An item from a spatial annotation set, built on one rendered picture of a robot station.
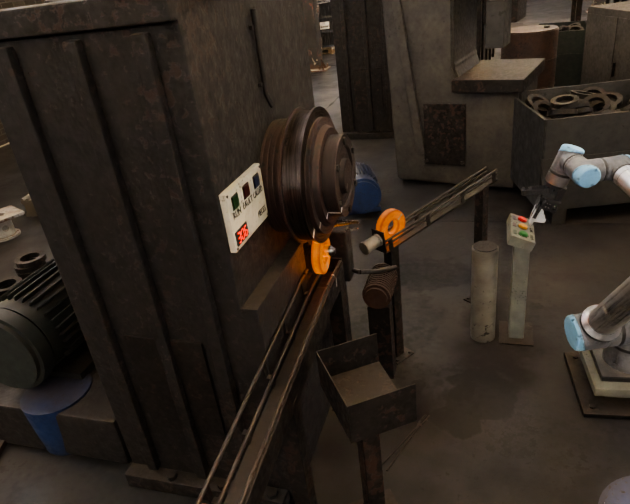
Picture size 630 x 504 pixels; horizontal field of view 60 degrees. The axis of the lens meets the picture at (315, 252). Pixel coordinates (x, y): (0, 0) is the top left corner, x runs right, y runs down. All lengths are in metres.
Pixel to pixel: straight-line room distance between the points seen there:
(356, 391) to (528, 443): 0.93
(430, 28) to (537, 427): 3.00
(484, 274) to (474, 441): 0.76
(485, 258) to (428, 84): 2.20
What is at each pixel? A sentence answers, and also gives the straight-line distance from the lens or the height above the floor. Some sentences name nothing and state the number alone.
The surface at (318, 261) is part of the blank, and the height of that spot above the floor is 0.82.
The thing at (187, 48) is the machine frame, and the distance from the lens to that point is 1.45.
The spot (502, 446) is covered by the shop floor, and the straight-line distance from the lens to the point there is 2.42.
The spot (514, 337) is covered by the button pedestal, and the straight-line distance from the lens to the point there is 2.93.
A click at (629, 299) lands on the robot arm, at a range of 2.13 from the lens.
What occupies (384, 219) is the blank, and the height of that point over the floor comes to 0.76.
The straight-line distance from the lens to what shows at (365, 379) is 1.77.
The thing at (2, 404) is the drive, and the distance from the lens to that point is 2.81.
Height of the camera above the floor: 1.77
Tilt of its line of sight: 28 degrees down
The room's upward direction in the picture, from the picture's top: 8 degrees counter-clockwise
